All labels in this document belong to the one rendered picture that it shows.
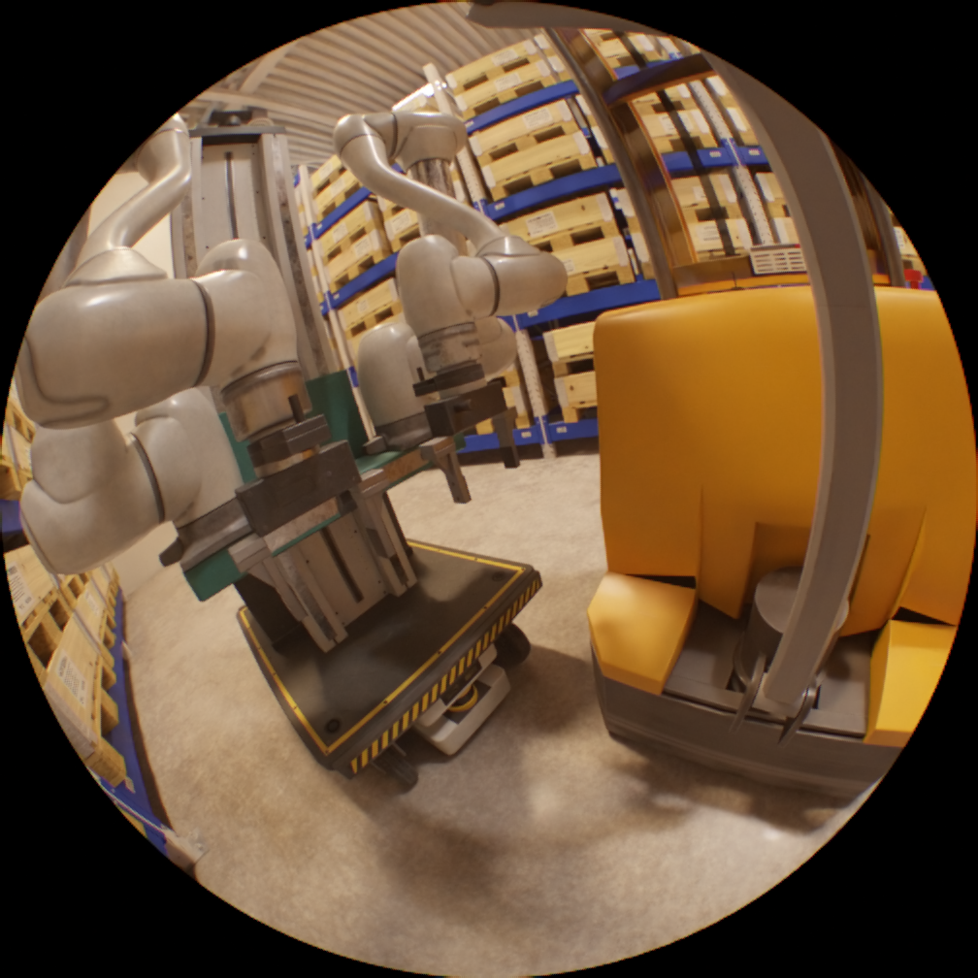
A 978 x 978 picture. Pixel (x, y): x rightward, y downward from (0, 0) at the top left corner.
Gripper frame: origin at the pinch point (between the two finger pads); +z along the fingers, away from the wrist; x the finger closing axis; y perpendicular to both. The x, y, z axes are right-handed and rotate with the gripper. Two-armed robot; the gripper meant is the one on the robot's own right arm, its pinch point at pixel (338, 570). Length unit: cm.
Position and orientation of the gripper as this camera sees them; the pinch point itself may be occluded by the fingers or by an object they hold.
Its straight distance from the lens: 41.7
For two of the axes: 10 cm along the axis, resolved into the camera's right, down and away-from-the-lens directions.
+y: -7.5, -0.3, 6.6
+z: 2.6, 9.0, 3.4
